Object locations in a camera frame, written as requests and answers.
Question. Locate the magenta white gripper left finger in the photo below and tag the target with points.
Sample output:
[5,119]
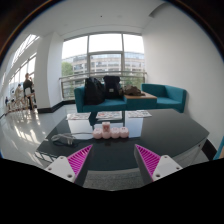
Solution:
[74,167]

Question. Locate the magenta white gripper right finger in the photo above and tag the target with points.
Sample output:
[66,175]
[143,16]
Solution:
[152,166]

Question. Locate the pink charger plug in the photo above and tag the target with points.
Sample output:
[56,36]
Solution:
[106,126]

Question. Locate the pink power strip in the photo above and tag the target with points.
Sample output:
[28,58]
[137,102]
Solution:
[114,133]

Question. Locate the black glass table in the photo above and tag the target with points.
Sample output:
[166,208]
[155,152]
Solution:
[164,131]

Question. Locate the left magazine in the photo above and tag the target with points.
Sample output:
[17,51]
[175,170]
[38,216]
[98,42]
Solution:
[78,116]

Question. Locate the magazine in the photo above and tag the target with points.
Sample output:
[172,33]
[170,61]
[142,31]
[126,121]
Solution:
[78,116]
[109,115]
[139,114]

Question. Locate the right magazine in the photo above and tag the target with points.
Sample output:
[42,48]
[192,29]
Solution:
[139,114]

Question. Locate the middle magazine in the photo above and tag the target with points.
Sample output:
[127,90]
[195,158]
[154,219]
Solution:
[109,115]

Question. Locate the wooden side table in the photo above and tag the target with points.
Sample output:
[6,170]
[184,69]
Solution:
[146,101]

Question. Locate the teal armchair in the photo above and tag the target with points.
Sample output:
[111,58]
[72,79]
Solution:
[168,97]

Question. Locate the teal sofa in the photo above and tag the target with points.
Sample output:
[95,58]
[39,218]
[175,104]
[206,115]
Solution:
[117,104]

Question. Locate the black backpack left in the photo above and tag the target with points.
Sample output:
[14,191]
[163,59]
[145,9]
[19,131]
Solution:
[93,91]

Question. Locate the black backpack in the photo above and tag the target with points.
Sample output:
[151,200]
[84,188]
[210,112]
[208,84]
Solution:
[93,91]
[112,86]

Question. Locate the brown bag on table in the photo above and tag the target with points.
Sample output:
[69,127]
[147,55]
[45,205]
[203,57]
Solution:
[131,91]

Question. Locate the black backpack right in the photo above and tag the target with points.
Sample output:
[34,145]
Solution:
[112,86]

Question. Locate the person in dark clothes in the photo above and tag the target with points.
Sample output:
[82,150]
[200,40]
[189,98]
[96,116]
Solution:
[28,91]

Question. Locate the large window frame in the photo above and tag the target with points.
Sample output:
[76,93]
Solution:
[98,55]

